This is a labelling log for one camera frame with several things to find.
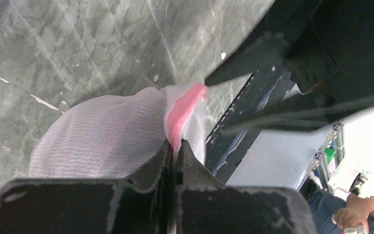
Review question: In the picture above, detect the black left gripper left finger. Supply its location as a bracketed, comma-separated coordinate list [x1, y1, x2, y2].
[0, 141, 172, 234]

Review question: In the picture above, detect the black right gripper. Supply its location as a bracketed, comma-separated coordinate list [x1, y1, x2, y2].
[221, 0, 374, 136]

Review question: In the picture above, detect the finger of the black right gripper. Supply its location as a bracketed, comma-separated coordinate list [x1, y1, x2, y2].
[205, 32, 292, 86]

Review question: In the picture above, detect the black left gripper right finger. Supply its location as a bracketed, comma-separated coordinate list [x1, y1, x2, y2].
[174, 140, 317, 234]

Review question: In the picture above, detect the white mesh pink-zip laundry bag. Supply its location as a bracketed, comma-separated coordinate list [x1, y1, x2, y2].
[28, 83, 207, 178]

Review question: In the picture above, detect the person's hand in background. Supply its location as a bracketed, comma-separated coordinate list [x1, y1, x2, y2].
[334, 208, 370, 231]

